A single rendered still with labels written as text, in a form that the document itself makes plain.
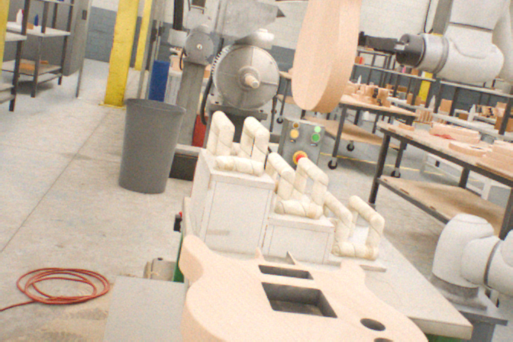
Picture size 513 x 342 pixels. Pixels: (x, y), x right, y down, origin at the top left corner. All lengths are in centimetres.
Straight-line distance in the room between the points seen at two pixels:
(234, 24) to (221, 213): 93
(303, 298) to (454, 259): 118
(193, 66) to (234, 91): 342
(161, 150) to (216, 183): 379
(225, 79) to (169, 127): 270
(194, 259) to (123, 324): 16
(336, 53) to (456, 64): 36
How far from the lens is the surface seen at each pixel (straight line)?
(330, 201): 157
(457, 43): 156
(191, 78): 587
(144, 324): 111
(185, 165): 584
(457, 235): 214
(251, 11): 215
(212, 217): 137
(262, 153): 139
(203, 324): 83
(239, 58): 244
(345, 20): 134
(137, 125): 511
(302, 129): 249
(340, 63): 132
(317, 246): 144
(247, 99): 245
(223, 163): 137
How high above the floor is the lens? 140
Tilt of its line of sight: 9 degrees down
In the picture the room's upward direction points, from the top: 12 degrees clockwise
